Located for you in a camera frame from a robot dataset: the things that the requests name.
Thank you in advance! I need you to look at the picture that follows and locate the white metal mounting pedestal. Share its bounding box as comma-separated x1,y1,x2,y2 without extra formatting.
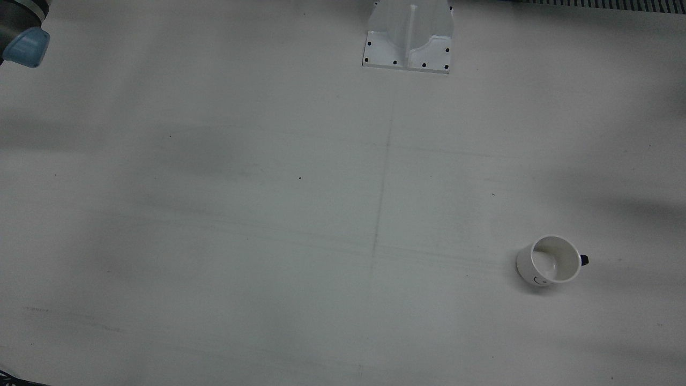
362,0,455,74

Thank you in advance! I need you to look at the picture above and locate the white cup with black handle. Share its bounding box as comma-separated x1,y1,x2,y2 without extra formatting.
516,235,590,287

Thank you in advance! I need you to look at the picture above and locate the ribbed grey cable duct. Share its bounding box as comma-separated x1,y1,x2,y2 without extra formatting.
523,0,686,14

